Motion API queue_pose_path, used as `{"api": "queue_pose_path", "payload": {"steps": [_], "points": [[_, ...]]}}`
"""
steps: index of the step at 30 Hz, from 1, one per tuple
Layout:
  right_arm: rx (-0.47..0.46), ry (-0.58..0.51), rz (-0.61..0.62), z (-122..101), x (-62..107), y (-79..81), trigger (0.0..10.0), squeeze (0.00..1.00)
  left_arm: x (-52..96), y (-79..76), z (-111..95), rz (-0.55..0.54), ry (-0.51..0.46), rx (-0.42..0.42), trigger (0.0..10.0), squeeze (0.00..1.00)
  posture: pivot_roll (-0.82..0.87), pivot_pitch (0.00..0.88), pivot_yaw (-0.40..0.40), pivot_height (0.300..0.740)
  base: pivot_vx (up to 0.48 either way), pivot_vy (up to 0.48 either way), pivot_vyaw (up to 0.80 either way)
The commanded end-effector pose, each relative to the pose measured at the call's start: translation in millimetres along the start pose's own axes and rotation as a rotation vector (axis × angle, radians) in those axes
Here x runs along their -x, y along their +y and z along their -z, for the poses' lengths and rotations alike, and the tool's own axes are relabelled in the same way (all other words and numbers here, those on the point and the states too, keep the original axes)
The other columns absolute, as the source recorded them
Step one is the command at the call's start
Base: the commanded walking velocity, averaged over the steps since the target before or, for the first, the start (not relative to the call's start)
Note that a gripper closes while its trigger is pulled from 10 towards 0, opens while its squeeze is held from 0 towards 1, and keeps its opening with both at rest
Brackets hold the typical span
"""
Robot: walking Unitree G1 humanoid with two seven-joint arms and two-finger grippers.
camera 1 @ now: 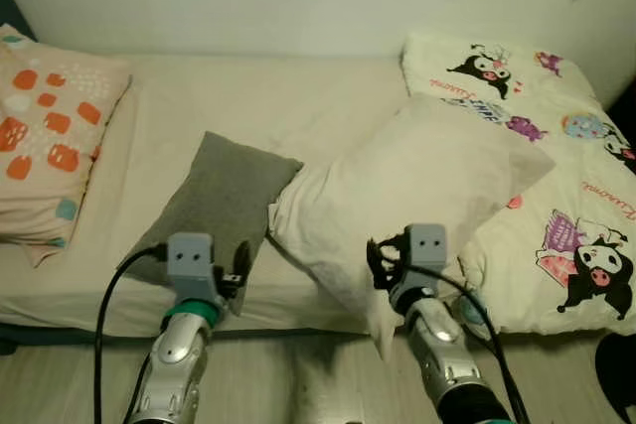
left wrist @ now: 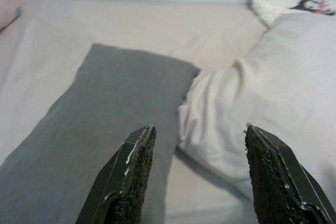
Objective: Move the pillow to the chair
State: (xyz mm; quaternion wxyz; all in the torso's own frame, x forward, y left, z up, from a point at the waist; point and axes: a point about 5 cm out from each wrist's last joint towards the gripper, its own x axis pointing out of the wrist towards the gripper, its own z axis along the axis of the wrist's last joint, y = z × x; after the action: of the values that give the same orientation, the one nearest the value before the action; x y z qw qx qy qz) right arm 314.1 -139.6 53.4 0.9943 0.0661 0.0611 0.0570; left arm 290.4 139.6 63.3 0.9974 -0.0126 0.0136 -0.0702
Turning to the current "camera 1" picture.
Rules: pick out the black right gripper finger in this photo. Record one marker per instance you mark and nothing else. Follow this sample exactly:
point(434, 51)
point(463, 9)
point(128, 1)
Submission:
point(378, 263)
point(395, 237)

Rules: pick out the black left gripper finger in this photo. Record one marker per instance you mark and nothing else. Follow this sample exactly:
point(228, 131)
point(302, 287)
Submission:
point(242, 260)

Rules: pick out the grey fabric pillow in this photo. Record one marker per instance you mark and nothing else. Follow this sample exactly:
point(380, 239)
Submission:
point(219, 196)

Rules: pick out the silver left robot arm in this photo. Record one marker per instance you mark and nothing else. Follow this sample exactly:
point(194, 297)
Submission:
point(174, 364)

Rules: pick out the plain white pillow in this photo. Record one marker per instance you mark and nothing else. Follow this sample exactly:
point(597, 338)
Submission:
point(417, 176)

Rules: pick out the orange patterned pink pillow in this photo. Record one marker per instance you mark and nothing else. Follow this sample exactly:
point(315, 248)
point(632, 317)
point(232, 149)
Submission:
point(50, 126)

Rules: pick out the cream cartoon print quilt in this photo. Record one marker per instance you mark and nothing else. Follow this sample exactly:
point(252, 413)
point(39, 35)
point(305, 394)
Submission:
point(556, 196)

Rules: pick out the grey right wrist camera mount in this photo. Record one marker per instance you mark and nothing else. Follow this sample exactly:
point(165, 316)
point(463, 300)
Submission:
point(427, 245)

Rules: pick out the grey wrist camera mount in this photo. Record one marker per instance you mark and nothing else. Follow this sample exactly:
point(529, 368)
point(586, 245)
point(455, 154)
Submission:
point(427, 245)
point(189, 260)

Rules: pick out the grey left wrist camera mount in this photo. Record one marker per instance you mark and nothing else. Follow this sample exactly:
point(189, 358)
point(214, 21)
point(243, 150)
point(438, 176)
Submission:
point(189, 260)

